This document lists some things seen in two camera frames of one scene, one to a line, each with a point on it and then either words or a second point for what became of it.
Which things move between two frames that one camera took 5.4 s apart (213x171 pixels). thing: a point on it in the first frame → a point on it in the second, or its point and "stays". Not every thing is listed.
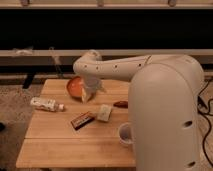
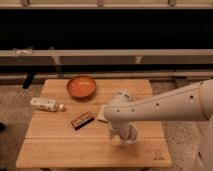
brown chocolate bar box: [82, 120] stays
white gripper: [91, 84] → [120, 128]
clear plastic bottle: [47, 104] stays
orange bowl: [74, 86] stays
